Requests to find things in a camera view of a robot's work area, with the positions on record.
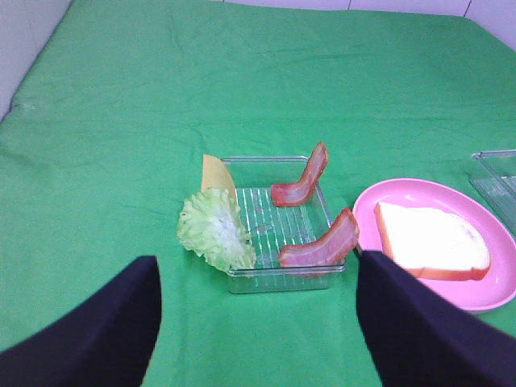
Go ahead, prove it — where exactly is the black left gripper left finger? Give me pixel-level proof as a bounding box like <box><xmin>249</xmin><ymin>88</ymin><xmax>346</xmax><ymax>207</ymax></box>
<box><xmin>1</xmin><ymin>256</ymin><xmax>162</xmax><ymax>386</ymax></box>

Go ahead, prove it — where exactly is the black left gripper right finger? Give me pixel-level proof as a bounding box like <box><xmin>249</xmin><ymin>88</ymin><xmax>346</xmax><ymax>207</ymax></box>
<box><xmin>356</xmin><ymin>251</ymin><xmax>515</xmax><ymax>386</ymax></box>

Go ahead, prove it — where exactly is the bread slice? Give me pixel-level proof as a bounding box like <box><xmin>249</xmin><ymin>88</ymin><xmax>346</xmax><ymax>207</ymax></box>
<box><xmin>374</xmin><ymin>202</ymin><xmax>491</xmax><ymax>281</ymax></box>

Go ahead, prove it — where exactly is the green lettuce leaf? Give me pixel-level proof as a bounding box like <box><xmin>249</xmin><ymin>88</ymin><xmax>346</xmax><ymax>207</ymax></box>
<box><xmin>177</xmin><ymin>188</ymin><xmax>256</xmax><ymax>272</ymax></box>

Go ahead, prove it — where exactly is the bacon strip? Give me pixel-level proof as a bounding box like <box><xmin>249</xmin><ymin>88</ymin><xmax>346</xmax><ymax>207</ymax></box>
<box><xmin>271</xmin><ymin>142</ymin><xmax>329</xmax><ymax>206</ymax></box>
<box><xmin>279</xmin><ymin>207</ymin><xmax>360</xmax><ymax>268</ymax></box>

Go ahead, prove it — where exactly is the pink round plate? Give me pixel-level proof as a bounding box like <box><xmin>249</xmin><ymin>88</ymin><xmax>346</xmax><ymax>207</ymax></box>
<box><xmin>353</xmin><ymin>178</ymin><xmax>515</xmax><ymax>313</ymax></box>

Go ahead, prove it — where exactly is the clear left plastic container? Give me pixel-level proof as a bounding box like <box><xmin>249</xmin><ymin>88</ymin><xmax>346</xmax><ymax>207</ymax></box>
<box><xmin>222</xmin><ymin>156</ymin><xmax>347</xmax><ymax>293</ymax></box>

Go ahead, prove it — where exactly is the clear plastic container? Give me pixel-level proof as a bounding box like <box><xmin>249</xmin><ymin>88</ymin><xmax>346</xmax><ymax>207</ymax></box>
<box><xmin>222</xmin><ymin>156</ymin><xmax>347</xmax><ymax>293</ymax></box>
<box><xmin>469</xmin><ymin>149</ymin><xmax>515</xmax><ymax>235</ymax></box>

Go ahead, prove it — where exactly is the clear right plastic container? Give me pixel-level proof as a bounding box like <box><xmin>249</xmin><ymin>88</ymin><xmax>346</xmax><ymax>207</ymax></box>
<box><xmin>469</xmin><ymin>149</ymin><xmax>515</xmax><ymax>235</ymax></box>

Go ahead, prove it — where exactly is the yellow cheese slice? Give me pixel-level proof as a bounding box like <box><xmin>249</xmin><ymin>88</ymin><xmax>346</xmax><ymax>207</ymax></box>
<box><xmin>201</xmin><ymin>154</ymin><xmax>238</xmax><ymax>202</ymax></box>

